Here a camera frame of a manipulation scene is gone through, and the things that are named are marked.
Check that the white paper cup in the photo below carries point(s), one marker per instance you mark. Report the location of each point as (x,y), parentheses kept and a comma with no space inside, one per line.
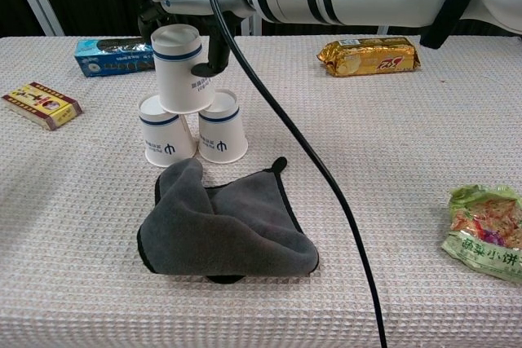
(223,136)
(179,75)
(163,140)

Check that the blue cookie box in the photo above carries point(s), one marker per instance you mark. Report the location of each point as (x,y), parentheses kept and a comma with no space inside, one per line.
(114,60)

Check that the yellow red small box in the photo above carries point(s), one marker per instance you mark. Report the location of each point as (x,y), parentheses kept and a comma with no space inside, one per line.
(41,105)

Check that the gold cracker package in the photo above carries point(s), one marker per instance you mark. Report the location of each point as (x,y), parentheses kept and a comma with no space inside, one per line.
(369,58)

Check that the grey microfibre cloth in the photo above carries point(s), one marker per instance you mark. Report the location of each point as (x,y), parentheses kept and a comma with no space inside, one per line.
(216,225)

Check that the beige waffle tablecloth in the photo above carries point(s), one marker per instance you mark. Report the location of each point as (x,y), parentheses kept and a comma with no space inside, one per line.
(387,152)

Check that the green snack bag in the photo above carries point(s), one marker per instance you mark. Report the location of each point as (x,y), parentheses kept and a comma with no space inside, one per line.
(485,230)

